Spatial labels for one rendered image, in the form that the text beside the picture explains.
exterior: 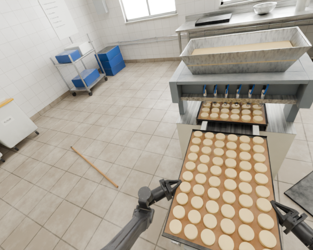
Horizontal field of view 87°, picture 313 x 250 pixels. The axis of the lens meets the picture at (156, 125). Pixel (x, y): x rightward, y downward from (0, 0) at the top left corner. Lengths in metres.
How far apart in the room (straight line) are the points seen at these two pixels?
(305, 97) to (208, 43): 0.60
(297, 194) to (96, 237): 1.86
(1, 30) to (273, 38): 4.07
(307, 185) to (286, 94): 1.12
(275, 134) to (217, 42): 0.66
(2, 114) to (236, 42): 3.24
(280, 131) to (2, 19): 4.35
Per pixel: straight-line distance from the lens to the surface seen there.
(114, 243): 0.57
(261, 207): 0.81
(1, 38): 4.25
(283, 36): 1.22
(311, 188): 2.07
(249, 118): 1.13
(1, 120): 3.46
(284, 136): 1.23
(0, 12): 4.37
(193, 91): 1.13
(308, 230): 0.82
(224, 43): 1.20
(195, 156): 0.90
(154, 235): 1.74
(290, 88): 1.13
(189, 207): 0.80
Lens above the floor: 1.64
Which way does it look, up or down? 40 degrees down
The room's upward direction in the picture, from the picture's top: 16 degrees counter-clockwise
